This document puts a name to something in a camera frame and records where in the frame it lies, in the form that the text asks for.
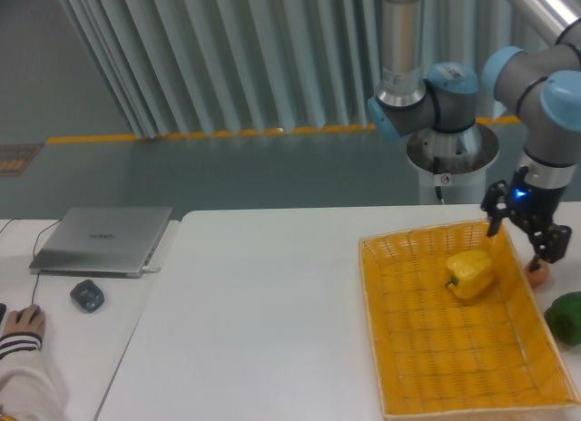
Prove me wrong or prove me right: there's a silver closed laptop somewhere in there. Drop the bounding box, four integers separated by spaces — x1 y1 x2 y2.
29 207 172 279

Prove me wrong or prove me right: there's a black mouse cable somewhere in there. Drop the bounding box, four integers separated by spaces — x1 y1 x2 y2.
0 218 63 305

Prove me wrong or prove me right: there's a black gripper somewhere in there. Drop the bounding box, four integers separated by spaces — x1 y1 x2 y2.
480 166 572 271

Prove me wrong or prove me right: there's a yellow bell pepper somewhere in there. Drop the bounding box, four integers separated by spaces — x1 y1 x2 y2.
445 250 494 299

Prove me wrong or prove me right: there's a yellow woven basket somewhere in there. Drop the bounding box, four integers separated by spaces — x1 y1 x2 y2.
359 220 580 420

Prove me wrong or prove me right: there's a brown egg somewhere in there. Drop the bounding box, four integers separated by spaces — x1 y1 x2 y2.
524 262 550 289

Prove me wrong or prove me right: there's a person's hand on mouse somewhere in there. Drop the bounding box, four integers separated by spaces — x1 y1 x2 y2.
2 304 46 339

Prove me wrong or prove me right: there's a dark grey small case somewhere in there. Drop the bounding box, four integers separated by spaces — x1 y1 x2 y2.
70 279 105 313

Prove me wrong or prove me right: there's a grey folding partition screen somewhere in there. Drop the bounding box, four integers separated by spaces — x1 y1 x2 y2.
52 0 581 139

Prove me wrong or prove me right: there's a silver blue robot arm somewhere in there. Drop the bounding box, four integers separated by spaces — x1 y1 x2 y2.
368 0 580 270

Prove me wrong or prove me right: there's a white sleeved forearm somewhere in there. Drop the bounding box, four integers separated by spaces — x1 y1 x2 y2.
1 332 65 420

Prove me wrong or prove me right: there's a green bell pepper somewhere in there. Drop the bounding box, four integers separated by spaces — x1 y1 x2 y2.
544 291 580 347

